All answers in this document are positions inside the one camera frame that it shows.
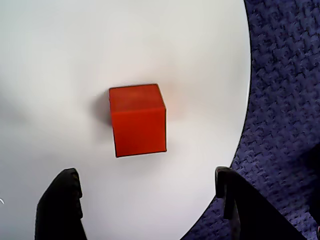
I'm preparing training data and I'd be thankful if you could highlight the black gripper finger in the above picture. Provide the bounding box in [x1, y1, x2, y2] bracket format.
[34, 167, 88, 240]
[214, 166, 308, 240]

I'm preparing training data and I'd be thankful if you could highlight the red cube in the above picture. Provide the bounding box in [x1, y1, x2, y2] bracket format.
[108, 83, 168, 158]

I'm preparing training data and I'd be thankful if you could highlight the white round plate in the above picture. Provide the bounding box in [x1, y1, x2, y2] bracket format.
[0, 0, 252, 240]

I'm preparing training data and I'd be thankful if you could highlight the blue woven tablecloth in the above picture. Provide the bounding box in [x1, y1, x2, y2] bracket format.
[179, 0, 320, 240]

